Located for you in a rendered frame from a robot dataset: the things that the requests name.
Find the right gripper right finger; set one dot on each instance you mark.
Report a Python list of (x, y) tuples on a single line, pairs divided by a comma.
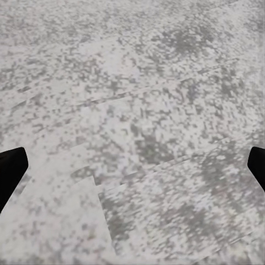
[(256, 164)]

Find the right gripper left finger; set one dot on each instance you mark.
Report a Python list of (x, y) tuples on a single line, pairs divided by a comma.
[(13, 164)]

